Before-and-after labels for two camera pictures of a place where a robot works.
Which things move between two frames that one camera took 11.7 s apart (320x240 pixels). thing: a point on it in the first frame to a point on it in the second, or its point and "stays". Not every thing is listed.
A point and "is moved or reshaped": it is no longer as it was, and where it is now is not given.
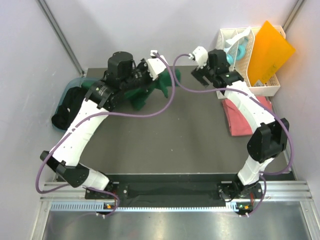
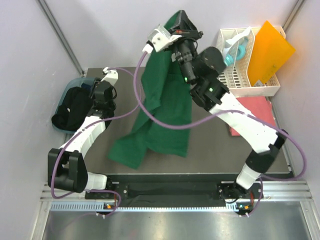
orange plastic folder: (269, 50) stays
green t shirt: (166, 77) is moved or reshaped
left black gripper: (142, 65) to (92, 96)
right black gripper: (199, 74) to (184, 27)
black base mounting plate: (176, 189) stays
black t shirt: (66, 113) stays
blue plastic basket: (73, 83) stays
